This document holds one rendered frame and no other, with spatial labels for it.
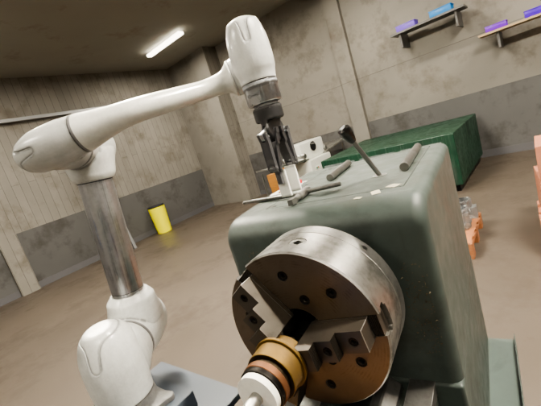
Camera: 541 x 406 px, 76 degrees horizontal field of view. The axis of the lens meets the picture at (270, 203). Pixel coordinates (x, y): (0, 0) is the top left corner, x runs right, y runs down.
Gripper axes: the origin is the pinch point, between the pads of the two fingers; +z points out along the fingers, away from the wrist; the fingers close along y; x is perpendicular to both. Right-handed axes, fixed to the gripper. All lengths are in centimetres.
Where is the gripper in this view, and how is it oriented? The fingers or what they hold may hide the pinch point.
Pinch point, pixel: (288, 181)
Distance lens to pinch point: 91.6
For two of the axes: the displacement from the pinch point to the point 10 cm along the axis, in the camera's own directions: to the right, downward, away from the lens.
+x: 8.2, -1.5, -5.5
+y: -4.9, 3.1, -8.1
